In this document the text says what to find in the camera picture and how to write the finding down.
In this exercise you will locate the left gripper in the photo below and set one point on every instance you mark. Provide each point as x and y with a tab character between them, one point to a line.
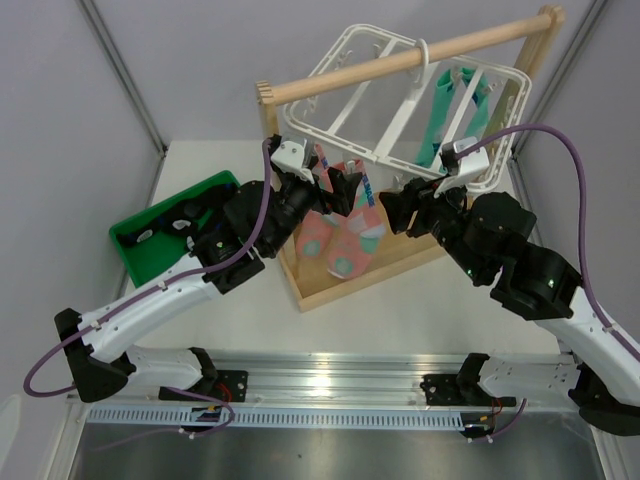
343	188

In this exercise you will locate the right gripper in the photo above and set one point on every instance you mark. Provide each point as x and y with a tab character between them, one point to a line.
399	205

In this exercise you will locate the pink sock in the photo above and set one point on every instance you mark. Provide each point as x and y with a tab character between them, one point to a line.
316	229
360	233

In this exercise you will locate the white plastic clip hanger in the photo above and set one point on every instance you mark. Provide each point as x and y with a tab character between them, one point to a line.
382	121

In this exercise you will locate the black sock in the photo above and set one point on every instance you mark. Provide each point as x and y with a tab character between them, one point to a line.
181	218

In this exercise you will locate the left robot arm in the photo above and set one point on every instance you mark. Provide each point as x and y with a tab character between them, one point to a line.
248	224

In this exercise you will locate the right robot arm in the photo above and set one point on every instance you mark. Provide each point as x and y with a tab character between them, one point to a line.
488	240

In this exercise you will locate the left green blue sock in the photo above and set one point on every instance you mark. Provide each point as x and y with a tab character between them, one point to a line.
444	92

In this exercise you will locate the green blue sock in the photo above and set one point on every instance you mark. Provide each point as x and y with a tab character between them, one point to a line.
444	92
480	99

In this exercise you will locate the wooden hanging rack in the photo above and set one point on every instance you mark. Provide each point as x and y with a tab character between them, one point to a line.
309	278

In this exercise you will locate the right green blue sock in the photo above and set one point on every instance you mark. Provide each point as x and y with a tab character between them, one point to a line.
480	99

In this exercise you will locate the green plastic bin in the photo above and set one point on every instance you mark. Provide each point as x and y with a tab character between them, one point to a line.
154	256

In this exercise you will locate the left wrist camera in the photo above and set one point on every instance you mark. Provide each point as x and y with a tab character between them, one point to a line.
296	155

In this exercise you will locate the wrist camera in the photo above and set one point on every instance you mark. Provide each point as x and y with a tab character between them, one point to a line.
296	155
463	162

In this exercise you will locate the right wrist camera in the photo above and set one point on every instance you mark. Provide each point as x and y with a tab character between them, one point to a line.
463	162

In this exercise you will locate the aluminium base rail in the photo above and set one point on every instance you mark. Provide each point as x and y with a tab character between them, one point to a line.
333	380

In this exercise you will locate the white slotted cable duct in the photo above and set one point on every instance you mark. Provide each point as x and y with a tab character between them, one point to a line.
413	420

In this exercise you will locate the aluminium frame post right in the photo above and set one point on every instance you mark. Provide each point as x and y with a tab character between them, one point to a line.
550	56

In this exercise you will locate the aluminium frame post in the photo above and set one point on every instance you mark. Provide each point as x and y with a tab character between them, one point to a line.
550	56
107	44

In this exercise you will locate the aluminium frame post left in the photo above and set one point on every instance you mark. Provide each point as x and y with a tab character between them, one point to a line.
107	44

